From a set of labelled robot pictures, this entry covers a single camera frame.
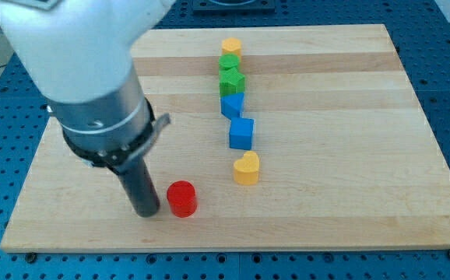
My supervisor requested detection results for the blue cube block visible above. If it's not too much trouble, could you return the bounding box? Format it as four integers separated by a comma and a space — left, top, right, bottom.
229, 117, 255, 150

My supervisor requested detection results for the yellow hexagon block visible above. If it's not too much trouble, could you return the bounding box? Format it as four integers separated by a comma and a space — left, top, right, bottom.
221, 37, 242, 58

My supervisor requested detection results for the green star block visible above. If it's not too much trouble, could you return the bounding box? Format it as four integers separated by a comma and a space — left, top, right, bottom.
219, 68, 245, 97

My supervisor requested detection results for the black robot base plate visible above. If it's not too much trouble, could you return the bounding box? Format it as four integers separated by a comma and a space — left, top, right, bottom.
191, 0, 276, 12

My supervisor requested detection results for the light wooden board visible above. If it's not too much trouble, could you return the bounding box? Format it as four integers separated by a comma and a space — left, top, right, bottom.
0, 24, 450, 253

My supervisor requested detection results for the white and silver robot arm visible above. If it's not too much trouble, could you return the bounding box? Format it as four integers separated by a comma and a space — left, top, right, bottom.
0, 0, 174, 217

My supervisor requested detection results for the green cylinder block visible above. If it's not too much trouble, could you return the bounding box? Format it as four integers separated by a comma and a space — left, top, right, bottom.
218, 54, 241, 71

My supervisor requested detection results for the red cylinder block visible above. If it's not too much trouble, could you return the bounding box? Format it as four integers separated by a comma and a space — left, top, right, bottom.
167, 180, 198, 218

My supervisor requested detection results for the yellow heart block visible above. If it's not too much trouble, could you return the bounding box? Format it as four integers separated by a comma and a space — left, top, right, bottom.
233, 151, 260, 186

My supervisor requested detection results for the blue wedge block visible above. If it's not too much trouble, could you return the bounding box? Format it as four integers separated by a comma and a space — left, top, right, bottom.
220, 93, 244, 119

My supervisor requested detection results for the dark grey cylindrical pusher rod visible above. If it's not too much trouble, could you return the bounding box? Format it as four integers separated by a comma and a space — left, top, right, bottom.
117, 157, 160, 218

